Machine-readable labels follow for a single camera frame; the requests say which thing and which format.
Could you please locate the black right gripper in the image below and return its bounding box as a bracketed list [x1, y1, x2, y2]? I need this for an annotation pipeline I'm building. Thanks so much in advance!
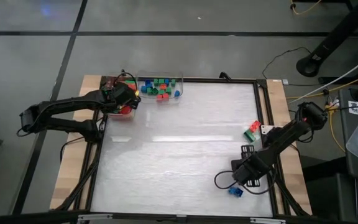
[231, 144, 276, 188]

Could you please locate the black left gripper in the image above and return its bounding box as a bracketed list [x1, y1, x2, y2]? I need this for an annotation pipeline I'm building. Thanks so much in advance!
[104, 81, 142, 113]

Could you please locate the clear plastic bin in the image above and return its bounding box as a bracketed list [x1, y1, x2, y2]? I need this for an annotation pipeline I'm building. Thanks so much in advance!
[136, 70, 185, 105]
[103, 73, 138, 121]

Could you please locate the white table cover sheet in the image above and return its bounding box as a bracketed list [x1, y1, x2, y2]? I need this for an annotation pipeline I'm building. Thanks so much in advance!
[90, 81, 275, 218]

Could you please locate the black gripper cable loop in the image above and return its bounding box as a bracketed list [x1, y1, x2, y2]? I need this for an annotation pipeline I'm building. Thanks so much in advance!
[213, 169, 278, 195]
[112, 71, 139, 90]

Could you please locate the black aluminium table frame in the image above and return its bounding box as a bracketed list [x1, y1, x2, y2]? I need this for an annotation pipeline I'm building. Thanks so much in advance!
[50, 74, 312, 218]

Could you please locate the yellow cable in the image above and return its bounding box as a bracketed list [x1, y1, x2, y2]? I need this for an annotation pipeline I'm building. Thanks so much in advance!
[286, 70, 358, 100]
[290, 0, 323, 16]
[325, 105, 346, 152]

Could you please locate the white cable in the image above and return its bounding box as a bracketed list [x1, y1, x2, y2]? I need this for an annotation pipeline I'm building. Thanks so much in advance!
[287, 49, 358, 105]

